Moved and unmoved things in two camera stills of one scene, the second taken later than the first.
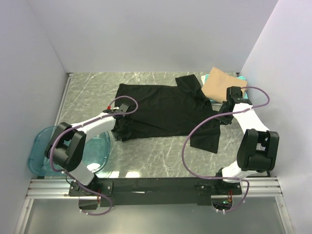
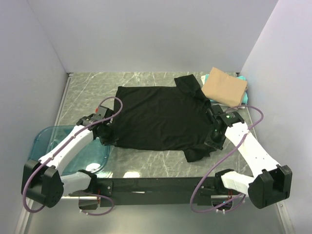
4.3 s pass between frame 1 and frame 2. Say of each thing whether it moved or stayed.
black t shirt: moved
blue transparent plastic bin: stayed
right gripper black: moved
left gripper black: moved
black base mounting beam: stayed
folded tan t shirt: stayed
